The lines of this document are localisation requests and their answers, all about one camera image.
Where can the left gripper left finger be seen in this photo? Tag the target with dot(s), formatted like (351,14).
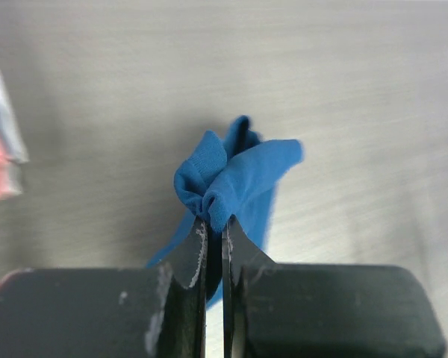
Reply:
(109,312)

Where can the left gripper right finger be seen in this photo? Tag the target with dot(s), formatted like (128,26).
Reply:
(275,309)

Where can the blue mickey t shirt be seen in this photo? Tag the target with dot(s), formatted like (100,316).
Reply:
(233,176)

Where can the folded white t shirt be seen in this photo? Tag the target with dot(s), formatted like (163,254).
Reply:
(13,146)

